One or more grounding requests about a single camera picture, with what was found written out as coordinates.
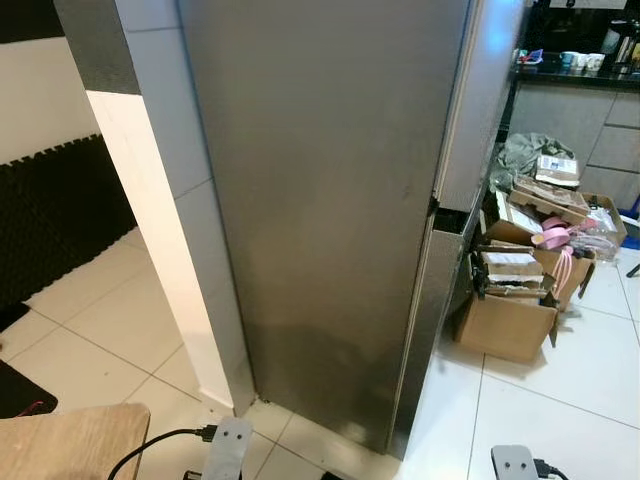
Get steel fridge freezer door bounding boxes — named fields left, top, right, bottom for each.
left=435, top=0, right=528, bottom=214

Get open brown cardboard box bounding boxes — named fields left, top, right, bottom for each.
left=483, top=190, right=598, bottom=312

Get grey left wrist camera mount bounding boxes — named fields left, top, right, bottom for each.
left=199, top=417, right=255, bottom=480

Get grey kitchen base cabinets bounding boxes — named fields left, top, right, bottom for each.
left=508, top=84, right=640, bottom=213

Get black and silver thermos jug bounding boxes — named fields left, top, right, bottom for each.
left=604, top=19, right=640, bottom=77

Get light wooden table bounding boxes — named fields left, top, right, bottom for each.
left=0, top=403, right=152, bottom=480

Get black ribbed foam mat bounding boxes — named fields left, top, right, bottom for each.
left=0, top=135, right=137, bottom=312

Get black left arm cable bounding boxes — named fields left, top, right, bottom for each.
left=107, top=424, right=218, bottom=480

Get flattened labelled cardboard stack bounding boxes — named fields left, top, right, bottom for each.
left=474, top=248, right=548, bottom=302

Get pink tape roll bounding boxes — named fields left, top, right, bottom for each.
left=533, top=215, right=573, bottom=251

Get flat brown carton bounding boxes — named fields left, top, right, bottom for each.
left=513, top=177, right=592, bottom=223

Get large plain cardboard box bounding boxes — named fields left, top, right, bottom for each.
left=454, top=294, right=560, bottom=364

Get stainless steel fridge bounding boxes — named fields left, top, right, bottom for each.
left=175, top=0, right=528, bottom=461

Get tall steel fridge door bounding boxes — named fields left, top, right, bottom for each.
left=388, top=205, right=488, bottom=461

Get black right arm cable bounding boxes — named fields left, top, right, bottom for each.
left=534, top=457, right=572, bottom=480

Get grey-green cloth bag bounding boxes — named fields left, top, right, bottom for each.
left=489, top=131, right=548, bottom=193

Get blue mop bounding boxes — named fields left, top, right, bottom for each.
left=619, top=194, right=640, bottom=224

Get cardboard box with plastic bags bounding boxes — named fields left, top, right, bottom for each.
left=578, top=192, right=629, bottom=263

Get pink hanging strap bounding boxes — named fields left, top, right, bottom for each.
left=554, top=245, right=578, bottom=297

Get black foam floor mat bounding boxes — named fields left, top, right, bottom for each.
left=0, top=359, right=59, bottom=420

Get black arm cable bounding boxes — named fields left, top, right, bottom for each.
left=534, top=457, right=572, bottom=480
left=107, top=424, right=218, bottom=480

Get silver wall socket strip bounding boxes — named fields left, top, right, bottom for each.
left=547, top=0, right=628, bottom=12

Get small white-labelled cardboard box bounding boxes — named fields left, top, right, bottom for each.
left=534, top=154, right=582, bottom=190

